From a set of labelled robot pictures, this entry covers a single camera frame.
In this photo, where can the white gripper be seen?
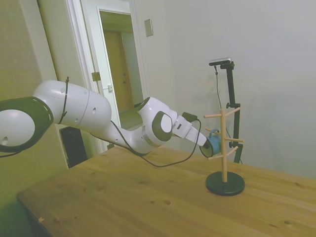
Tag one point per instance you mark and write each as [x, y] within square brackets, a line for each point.
[190, 132]

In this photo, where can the blue enamel mug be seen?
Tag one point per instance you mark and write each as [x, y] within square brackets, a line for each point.
[215, 144]

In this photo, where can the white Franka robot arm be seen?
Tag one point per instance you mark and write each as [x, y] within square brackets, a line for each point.
[74, 106]

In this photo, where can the wooden mug tree black base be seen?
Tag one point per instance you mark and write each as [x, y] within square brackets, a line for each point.
[224, 184]

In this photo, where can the brown wooden door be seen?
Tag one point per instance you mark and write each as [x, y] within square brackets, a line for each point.
[122, 74]

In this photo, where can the black box with white edge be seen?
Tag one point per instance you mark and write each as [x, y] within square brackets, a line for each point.
[74, 148]

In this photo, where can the white open door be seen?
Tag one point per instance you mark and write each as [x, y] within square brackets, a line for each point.
[98, 61]

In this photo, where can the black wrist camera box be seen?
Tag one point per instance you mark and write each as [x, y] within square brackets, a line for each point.
[189, 116]

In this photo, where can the black camera stand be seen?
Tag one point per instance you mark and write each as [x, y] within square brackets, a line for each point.
[232, 98]

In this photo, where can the black grey exterior camera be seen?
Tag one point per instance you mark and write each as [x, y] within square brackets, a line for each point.
[220, 61]

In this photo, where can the grey wall switch plate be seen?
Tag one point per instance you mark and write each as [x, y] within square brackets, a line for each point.
[148, 27]

